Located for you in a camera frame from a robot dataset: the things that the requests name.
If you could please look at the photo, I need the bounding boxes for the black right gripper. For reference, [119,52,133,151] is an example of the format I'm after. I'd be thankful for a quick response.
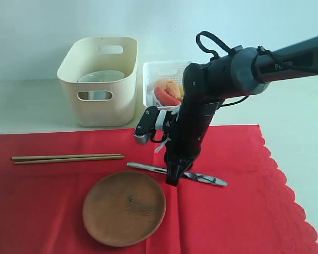
[164,99,224,186]

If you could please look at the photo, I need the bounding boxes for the silver table knife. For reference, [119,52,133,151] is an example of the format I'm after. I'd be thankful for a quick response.
[127,162,228,187]

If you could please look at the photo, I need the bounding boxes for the orange carrot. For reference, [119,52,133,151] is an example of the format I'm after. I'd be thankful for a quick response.
[154,87,181,106]

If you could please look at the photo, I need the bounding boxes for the orange fried food piece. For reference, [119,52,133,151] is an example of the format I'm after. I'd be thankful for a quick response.
[164,80,183,98]

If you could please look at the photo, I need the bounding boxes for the brown egg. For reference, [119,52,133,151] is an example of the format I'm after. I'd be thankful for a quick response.
[154,79,170,89]

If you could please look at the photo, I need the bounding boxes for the stainless steel cup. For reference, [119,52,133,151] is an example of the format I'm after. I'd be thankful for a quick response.
[88,90,113,101]

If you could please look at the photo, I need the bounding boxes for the pale green ceramic bowl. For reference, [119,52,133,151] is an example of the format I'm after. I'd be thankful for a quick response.
[78,70,125,83]

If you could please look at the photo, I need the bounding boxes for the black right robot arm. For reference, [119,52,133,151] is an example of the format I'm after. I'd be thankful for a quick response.
[164,31,318,186]

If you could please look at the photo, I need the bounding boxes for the lower wooden chopstick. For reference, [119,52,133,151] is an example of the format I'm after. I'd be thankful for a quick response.
[14,155,125,165]

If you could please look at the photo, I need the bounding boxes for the wooden chopstick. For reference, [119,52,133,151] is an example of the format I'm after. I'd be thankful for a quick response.
[11,153,122,160]
[14,155,125,165]

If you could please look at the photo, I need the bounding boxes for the red table cloth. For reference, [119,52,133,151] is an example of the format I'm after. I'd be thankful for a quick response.
[0,125,318,253]

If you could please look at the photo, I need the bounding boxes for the brown wooden plate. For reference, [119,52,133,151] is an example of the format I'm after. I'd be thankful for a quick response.
[82,171,166,247]

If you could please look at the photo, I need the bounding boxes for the white woven plastic basket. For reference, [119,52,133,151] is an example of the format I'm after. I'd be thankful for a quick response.
[143,60,191,110]

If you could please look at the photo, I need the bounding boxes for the cream plastic tub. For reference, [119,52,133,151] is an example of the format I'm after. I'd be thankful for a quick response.
[57,37,138,127]

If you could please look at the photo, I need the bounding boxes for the upper wooden chopstick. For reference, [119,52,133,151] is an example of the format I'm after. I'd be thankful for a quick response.
[11,153,122,160]

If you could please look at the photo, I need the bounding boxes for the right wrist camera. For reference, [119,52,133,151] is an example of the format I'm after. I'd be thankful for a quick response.
[134,106,180,146]

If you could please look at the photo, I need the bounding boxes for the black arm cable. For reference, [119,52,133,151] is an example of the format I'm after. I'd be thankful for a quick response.
[195,31,318,106]

